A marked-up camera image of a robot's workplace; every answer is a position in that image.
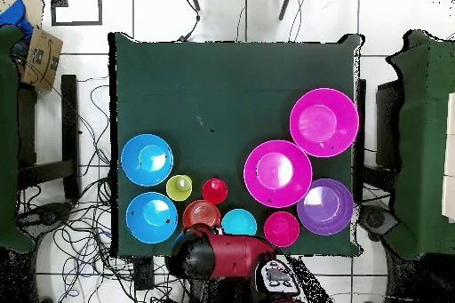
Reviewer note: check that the small crimson bowl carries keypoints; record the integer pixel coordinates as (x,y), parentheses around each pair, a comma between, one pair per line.
(281,229)

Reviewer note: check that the black box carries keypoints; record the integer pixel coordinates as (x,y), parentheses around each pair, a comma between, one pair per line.
(144,274)

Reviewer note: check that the red cup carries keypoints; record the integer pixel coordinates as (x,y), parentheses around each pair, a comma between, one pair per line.
(214,191)

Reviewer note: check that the purple bowl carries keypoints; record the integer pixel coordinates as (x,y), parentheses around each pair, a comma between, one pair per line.
(325,207)

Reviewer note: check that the orange bowl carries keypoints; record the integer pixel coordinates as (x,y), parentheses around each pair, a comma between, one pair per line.
(201,212)

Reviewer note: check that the black bench frame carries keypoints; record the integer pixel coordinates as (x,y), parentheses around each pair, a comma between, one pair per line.
(389,121)
(69,121)

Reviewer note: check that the large pink bowl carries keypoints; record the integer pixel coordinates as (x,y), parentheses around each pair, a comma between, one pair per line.
(323,122)
(278,173)

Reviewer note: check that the green covered side table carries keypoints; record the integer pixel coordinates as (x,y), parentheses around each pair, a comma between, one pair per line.
(423,139)
(9,139)

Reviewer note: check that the black pedestal foot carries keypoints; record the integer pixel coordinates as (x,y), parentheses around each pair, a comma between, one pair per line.
(376,219)
(46,216)

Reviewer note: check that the printed cardboard box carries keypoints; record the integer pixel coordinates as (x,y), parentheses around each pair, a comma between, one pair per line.
(41,65)

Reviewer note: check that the plain cardboard box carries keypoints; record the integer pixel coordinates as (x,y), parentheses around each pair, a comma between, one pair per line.
(35,8)

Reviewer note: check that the dark green table cloth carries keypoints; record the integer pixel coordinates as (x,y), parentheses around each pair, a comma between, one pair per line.
(213,86)

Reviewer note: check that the stack of small blue bowls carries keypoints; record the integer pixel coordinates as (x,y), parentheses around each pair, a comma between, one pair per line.
(239,221)

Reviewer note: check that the blue cloth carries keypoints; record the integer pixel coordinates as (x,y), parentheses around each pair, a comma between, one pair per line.
(16,15)

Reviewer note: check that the yellow cup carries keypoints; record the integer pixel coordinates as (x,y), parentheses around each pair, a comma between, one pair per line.
(179,187)

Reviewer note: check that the large blue bowl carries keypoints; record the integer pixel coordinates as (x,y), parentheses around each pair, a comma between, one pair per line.
(151,217)
(146,160)

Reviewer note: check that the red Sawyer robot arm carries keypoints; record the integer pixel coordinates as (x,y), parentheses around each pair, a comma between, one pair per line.
(231,256)

